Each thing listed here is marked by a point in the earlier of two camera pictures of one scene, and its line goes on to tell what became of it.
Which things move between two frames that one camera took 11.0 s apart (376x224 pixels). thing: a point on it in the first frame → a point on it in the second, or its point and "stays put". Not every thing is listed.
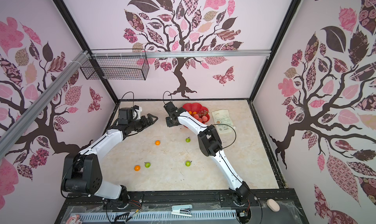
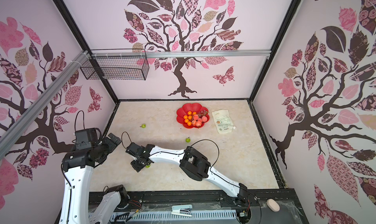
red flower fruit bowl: [196, 109] stays put
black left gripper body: [138, 124] → [106, 147]
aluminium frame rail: [9, 135] stays put
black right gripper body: [170, 122] → [138, 166]
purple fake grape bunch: [202, 113] stays put
